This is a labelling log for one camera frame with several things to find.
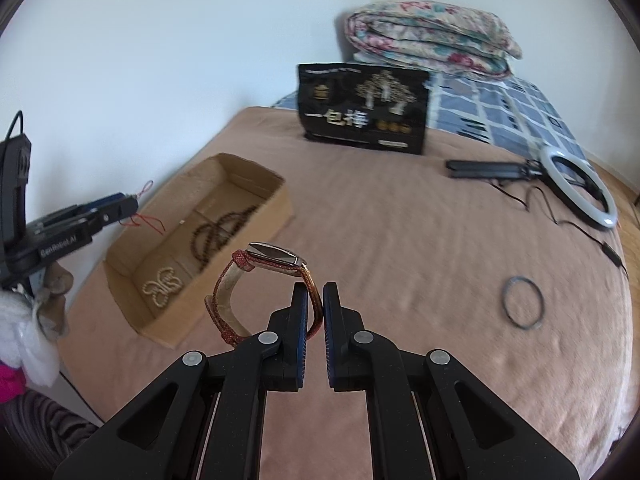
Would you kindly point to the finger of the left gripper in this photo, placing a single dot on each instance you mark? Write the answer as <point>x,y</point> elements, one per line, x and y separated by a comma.
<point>112,212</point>
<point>102,202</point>

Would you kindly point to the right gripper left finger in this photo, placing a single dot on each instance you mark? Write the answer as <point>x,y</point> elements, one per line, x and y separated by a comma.
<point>203,417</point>

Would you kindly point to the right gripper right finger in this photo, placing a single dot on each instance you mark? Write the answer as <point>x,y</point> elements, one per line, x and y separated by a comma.
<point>429,417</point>

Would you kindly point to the red strap wristwatch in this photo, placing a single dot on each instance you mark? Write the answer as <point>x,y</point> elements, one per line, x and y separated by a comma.
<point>251,286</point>

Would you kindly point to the white gloved left hand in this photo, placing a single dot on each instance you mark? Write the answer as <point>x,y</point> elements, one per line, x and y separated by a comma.
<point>31,326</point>

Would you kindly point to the open cardboard box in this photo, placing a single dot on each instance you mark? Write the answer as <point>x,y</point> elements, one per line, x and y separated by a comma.
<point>160,277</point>

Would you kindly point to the black snack bag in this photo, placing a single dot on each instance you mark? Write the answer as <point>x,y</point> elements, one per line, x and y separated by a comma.
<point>364,106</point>

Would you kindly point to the folded floral quilt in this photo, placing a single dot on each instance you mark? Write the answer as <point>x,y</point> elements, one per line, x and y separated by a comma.
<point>433,35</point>

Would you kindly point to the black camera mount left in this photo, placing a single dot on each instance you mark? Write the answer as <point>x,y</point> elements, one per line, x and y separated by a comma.
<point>15,164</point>

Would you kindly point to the white ring light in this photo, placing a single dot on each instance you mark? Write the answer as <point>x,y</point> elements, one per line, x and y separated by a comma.
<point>579,187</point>

